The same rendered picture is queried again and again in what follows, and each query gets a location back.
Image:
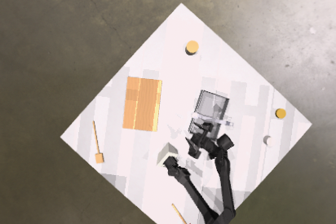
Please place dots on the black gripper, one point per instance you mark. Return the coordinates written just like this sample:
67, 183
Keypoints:
203, 141

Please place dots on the light wooden board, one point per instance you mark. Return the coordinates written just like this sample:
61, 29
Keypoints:
142, 104

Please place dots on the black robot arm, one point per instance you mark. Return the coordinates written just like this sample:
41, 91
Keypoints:
223, 166

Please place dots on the yellow round disc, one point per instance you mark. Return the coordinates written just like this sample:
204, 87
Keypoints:
280, 113

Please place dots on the grey cylinder with orange top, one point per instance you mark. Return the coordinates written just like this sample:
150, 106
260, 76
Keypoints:
191, 48

